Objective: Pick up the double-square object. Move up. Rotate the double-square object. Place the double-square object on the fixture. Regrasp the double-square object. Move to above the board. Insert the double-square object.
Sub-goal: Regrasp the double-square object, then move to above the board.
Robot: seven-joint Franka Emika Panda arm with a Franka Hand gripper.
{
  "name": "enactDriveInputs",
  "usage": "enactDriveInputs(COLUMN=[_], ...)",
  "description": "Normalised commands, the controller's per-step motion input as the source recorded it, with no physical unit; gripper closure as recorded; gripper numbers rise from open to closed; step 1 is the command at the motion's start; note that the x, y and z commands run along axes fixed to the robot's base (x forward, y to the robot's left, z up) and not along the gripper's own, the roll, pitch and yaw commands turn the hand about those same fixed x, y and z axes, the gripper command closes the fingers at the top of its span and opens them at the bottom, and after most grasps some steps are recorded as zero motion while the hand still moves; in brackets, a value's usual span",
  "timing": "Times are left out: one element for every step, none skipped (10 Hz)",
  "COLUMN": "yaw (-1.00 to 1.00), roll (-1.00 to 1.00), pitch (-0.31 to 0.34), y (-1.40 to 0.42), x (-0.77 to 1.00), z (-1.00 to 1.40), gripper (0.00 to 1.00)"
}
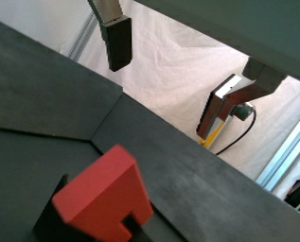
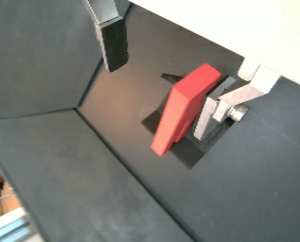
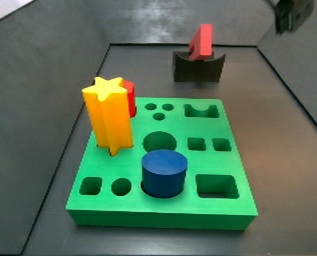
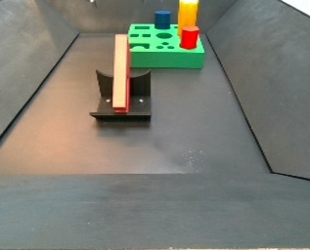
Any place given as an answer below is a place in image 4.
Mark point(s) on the blue cylinder peg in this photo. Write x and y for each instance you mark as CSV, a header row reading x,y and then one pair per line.
x,y
163,19

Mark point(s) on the yellow star prism peg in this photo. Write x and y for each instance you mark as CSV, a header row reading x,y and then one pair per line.
x,y
187,13

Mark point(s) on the red double-square block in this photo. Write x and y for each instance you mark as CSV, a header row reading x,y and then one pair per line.
x,y
121,74

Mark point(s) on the red hexagonal peg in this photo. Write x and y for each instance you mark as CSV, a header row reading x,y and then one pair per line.
x,y
190,34

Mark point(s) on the black curved holder stand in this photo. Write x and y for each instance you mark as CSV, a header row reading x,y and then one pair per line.
x,y
139,98

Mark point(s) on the green shape-sorter board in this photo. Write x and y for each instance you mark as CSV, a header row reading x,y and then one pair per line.
x,y
155,48

